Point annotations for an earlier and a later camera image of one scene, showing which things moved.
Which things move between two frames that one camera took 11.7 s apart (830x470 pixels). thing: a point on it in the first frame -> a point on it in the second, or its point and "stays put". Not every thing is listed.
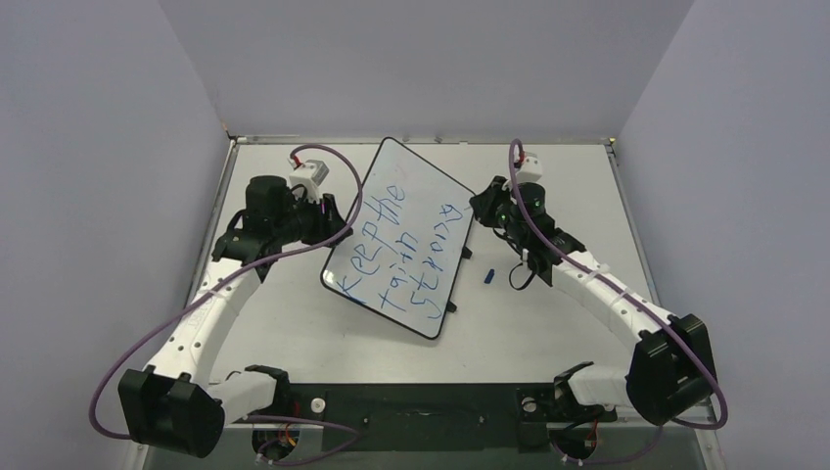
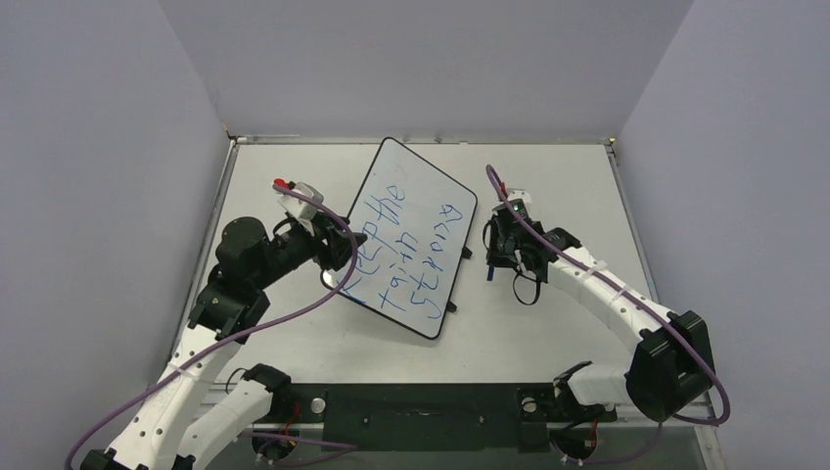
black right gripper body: x=489 y=204 -> x=504 y=248
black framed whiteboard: x=399 y=257 stays put
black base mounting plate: x=431 y=416 stays put
